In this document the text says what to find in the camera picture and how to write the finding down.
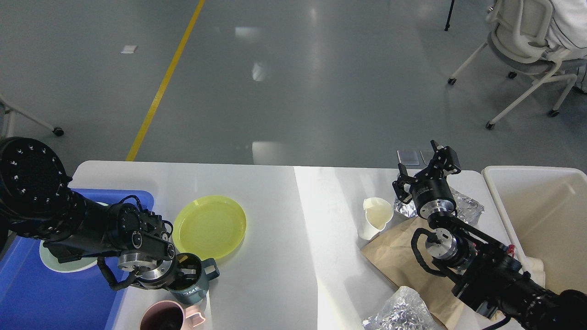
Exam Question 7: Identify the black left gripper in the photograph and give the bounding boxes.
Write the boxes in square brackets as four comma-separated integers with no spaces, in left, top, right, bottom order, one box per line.
[117,254,203,290]

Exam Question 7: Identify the crumpled foil near gripper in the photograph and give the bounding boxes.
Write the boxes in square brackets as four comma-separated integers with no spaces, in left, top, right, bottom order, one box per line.
[393,187,484,227]

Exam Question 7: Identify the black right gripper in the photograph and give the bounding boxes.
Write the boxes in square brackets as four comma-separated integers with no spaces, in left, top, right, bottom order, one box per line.
[392,140,462,219]

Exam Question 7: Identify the chair leg with caster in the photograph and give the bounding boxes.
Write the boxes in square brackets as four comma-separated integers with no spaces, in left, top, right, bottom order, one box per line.
[0,94,65,138]

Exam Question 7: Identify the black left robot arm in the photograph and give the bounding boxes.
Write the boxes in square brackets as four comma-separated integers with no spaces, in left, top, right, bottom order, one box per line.
[0,137,203,291]

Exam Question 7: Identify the black tripod leg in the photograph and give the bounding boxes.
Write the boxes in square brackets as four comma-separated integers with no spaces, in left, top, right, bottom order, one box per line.
[444,0,455,32]

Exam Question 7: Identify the pale green plate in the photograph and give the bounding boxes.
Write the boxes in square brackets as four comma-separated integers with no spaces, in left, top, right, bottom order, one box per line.
[39,202,111,274]

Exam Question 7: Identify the pink mug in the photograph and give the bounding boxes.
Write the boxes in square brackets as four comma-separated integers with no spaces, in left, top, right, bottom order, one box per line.
[139,300,207,330]

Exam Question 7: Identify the blue plastic tray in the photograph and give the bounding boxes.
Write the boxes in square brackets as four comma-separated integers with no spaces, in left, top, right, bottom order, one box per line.
[0,189,155,330]

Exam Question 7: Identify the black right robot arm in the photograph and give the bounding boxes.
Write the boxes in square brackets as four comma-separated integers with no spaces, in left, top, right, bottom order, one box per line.
[392,140,587,330]

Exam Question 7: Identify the dark teal mug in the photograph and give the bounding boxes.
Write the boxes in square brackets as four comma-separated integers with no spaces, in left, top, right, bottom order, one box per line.
[167,253,220,305]

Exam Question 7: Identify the white office chair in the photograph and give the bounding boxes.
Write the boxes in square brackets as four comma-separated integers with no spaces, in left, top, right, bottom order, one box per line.
[447,0,586,130]

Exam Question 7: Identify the seated person white shirt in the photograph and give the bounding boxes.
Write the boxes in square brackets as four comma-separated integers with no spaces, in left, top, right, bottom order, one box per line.
[546,0,587,94]

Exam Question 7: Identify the crumpled foil front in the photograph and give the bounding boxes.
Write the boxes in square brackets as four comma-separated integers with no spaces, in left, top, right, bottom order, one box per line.
[361,286,443,330]

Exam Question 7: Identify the white paper cup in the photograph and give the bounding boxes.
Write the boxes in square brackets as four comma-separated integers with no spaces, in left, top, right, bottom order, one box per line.
[358,197,394,240]

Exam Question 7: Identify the white plastic bin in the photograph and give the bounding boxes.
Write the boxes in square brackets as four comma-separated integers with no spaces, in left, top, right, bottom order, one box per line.
[482,166,587,294]

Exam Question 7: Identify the brown paper bag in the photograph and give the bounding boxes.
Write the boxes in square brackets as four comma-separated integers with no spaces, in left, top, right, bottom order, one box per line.
[361,217,468,330]

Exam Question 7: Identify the yellow plastic plate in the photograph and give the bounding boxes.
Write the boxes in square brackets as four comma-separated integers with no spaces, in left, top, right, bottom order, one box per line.
[172,196,247,260]

